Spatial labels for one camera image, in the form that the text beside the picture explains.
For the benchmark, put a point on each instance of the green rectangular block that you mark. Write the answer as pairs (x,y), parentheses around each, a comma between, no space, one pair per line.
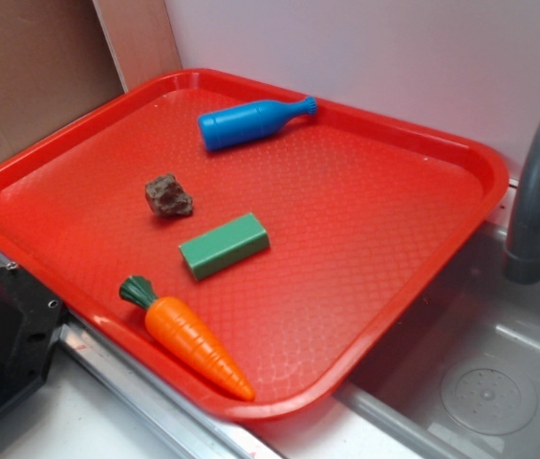
(224,246)

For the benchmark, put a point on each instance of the orange toy carrot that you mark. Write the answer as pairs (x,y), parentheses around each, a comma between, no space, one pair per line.
(181,332)

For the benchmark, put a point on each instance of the brown rock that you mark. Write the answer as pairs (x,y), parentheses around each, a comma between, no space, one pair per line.
(167,198)

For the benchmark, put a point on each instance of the brown cardboard panel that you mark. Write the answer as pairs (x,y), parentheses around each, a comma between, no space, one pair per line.
(60,60)

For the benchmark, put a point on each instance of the grey sink faucet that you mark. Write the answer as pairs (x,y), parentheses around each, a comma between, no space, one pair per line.
(537,181)

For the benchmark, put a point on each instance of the red plastic tray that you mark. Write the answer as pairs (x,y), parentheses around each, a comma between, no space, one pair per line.
(362,211)

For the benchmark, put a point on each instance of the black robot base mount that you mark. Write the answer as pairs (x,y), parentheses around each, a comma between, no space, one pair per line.
(30,315)

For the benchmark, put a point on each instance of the blue plastic bottle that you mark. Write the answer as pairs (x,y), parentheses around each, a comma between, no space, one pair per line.
(250,122)

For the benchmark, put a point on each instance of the grey plastic sink basin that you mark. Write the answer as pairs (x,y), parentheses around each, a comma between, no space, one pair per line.
(458,374)

